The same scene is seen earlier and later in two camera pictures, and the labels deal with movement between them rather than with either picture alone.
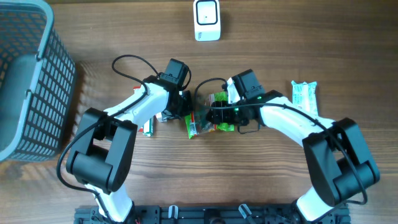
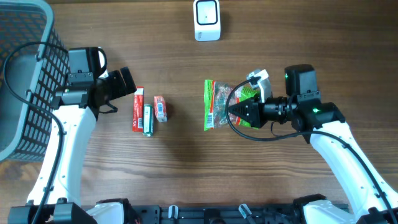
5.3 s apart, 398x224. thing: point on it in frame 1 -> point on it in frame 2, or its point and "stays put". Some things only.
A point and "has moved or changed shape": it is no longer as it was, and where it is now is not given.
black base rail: x=170 y=214 stays put
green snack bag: x=197 y=122 has moved or changed shape
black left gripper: x=188 y=111 -> x=120 y=88
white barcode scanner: x=207 y=20 stays put
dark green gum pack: x=148 y=127 stays put
